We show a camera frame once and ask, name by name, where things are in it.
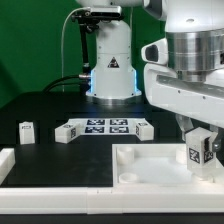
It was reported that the white square tabletop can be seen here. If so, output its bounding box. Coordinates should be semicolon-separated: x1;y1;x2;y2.
112;144;224;192

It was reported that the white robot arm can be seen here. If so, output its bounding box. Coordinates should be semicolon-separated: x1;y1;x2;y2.
137;0;224;152

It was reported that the black cable bundle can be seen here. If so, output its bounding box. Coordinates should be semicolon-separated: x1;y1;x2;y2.
42;74;92;93

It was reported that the white cable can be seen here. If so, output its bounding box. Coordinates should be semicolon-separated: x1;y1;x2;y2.
60;6;92;93

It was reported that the fiducial marker sheet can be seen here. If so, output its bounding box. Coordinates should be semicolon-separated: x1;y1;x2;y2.
68;118;148;135

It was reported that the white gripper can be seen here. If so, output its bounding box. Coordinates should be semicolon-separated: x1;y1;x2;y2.
141;38;224;152

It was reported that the black camera on stand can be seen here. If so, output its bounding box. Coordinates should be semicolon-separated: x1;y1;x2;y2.
71;6;123;74

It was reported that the white obstacle fence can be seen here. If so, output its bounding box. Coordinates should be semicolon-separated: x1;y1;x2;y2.
0;148;224;214

